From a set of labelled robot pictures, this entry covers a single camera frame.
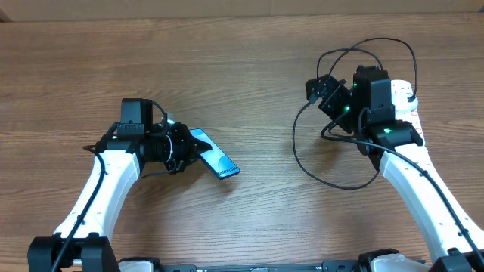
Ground black USB charging cable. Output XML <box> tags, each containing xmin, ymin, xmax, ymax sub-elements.
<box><xmin>291</xmin><ymin>37</ymin><xmax>419</xmax><ymax>191</ymax></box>

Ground smartphone with lit screen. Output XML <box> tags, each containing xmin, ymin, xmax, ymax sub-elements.
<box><xmin>190</xmin><ymin>128</ymin><xmax>240</xmax><ymax>180</ymax></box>

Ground white power strip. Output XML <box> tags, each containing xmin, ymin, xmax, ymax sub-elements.
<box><xmin>391</xmin><ymin>79</ymin><xmax>428</xmax><ymax>151</ymax></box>

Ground white charger adapter plug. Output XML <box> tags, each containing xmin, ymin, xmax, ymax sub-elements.
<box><xmin>392</xmin><ymin>93</ymin><xmax>418</xmax><ymax>113</ymax></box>

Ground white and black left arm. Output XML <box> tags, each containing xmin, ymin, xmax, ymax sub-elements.
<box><xmin>27</xmin><ymin>98</ymin><xmax>212</xmax><ymax>271</ymax></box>

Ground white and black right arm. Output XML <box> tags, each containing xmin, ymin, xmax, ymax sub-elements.
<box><xmin>306</xmin><ymin>66</ymin><xmax>483</xmax><ymax>271</ymax></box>

